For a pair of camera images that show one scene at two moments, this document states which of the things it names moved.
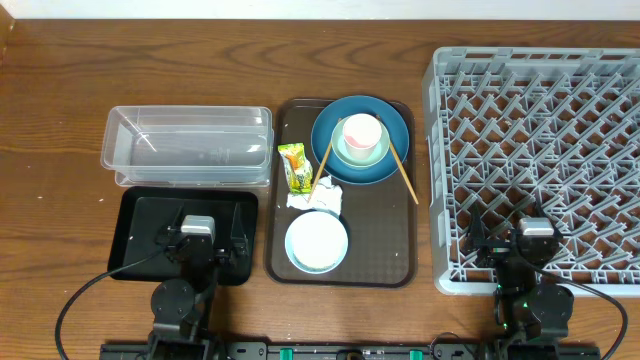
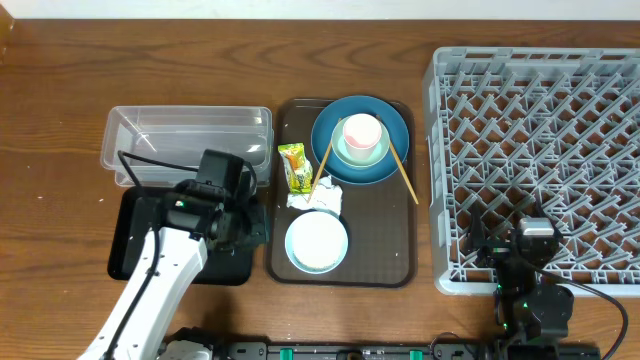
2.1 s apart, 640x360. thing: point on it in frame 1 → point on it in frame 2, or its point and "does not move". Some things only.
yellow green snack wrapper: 298,166 does not move
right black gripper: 494,248 does not move
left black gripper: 178,228 → 262,235
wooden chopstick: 403,172 does not move
